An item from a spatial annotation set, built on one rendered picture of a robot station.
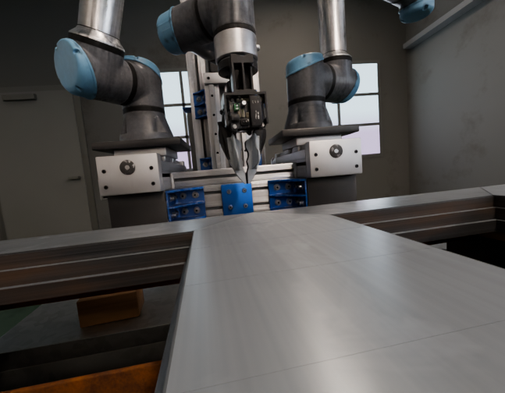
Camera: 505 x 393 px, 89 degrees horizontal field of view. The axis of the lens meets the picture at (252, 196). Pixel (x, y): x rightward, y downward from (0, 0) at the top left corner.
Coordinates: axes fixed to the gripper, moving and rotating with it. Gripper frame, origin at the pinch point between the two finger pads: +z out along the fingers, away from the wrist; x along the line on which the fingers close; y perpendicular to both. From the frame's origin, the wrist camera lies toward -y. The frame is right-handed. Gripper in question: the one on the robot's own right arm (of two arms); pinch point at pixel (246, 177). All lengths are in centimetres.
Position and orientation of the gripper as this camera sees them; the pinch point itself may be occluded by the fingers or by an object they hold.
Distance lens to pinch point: 50.2
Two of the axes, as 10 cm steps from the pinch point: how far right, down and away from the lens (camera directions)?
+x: 9.8, -1.0, 1.7
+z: 0.9, 9.9, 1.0
